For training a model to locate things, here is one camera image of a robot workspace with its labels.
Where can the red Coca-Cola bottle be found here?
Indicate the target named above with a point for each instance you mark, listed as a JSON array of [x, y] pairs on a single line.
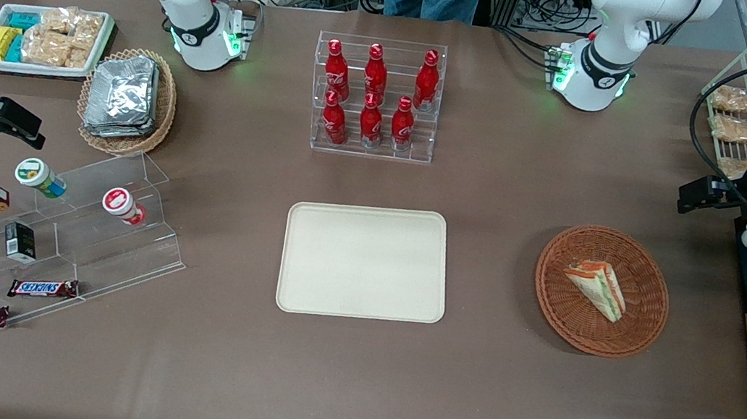
[[402, 126], [334, 124], [336, 73], [375, 75], [426, 82], [371, 125]]

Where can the triangular sandwich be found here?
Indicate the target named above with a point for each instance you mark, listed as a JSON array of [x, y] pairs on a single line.
[[598, 288]]

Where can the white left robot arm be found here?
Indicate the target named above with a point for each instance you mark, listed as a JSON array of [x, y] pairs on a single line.
[[602, 66]]

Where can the silver foil pouch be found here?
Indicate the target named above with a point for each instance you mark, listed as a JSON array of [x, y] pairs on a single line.
[[124, 87], [114, 129]]

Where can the red lid yogurt cup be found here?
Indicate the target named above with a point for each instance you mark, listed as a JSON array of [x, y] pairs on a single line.
[[120, 203]]

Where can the green lid yogurt cup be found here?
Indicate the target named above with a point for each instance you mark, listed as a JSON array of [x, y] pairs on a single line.
[[36, 174]]

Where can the clear bag of rice crackers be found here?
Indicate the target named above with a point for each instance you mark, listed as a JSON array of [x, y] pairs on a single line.
[[732, 167], [88, 30], [732, 129], [729, 99], [58, 20], [46, 49]]

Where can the beige plastic tray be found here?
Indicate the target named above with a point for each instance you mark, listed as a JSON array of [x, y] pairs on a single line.
[[366, 263]]

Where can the teal snack packet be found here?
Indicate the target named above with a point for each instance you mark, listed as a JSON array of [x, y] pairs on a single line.
[[24, 20], [15, 48]]

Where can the clear acrylic step display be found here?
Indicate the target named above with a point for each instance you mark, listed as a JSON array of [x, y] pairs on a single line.
[[111, 253]]

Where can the small black carton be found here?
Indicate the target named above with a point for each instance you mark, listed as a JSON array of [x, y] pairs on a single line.
[[20, 242]]

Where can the round brown wicker basket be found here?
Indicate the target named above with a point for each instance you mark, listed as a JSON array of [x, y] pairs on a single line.
[[563, 316]]

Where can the clear acrylic bottle rack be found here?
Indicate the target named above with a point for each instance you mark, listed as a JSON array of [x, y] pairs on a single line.
[[385, 149]]

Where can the yellow snack packet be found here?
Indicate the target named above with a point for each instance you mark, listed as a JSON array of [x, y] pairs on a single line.
[[1, 42]]

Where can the oval tan wicker basket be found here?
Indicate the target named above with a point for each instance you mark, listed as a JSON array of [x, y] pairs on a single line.
[[164, 114]]

